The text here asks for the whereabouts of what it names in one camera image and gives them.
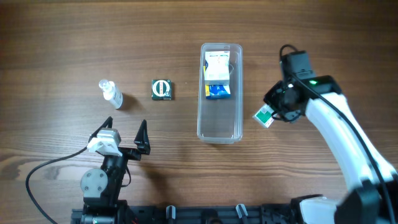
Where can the clear plastic container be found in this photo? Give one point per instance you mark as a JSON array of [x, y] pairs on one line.
[[220, 121]]

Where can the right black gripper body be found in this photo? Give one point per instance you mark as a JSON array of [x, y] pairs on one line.
[[280, 101]]

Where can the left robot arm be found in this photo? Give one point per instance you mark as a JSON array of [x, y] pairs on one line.
[[101, 187]]

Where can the small white spray bottle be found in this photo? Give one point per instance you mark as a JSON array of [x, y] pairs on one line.
[[111, 93]]

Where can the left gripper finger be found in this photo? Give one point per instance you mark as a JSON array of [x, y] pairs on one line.
[[107, 124], [142, 140]]

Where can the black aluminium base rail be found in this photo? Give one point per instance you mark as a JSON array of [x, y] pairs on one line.
[[264, 214]]

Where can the blue yellow VapoDrops box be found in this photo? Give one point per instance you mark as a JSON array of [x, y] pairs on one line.
[[217, 91]]

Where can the white green medicine box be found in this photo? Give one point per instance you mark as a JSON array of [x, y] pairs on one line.
[[264, 116]]

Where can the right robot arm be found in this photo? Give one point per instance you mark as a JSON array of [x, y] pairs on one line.
[[370, 179]]

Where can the white blue medicine box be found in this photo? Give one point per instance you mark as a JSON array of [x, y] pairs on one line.
[[218, 59]]

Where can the green square box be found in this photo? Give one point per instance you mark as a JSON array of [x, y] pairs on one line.
[[161, 89]]

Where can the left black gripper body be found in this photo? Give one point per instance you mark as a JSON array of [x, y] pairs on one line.
[[127, 151]]

